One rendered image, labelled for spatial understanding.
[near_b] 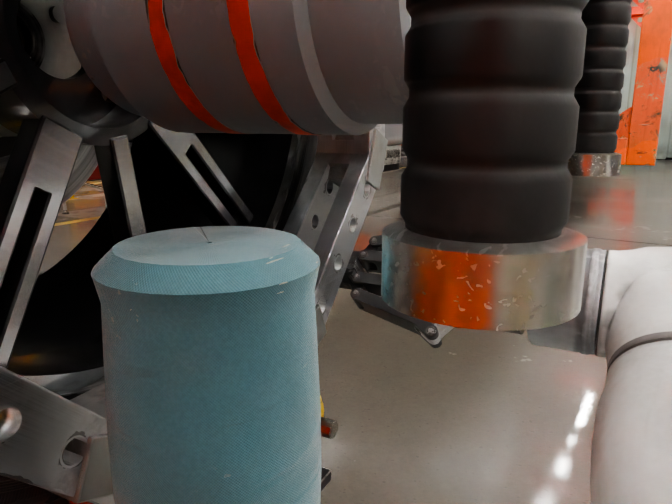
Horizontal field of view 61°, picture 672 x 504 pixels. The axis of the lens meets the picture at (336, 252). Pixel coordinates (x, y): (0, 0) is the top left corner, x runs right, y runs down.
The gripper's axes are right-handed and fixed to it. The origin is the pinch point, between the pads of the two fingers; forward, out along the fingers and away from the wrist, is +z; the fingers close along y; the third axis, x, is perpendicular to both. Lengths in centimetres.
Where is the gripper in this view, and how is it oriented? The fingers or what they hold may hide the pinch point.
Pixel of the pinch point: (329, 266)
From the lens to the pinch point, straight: 59.5
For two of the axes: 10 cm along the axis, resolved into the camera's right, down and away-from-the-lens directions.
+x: -3.2, -5.5, -7.7
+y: 3.2, -8.3, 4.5
